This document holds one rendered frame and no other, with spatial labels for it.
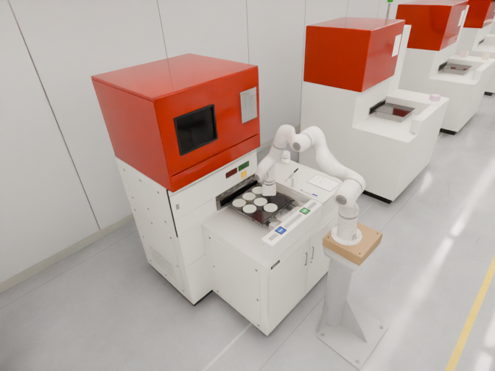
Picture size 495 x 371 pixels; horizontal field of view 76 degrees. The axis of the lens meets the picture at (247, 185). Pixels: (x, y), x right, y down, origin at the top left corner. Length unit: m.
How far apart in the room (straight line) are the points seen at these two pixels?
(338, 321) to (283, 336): 0.44
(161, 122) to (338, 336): 2.00
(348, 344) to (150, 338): 1.50
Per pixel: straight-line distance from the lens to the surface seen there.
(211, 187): 2.28
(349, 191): 1.85
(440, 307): 3.18
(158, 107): 1.78
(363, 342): 2.77
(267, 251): 2.02
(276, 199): 2.42
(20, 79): 3.12
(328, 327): 2.78
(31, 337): 3.29
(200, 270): 2.64
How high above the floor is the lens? 2.33
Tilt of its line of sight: 34 degrees down
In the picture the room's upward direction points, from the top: 3 degrees counter-clockwise
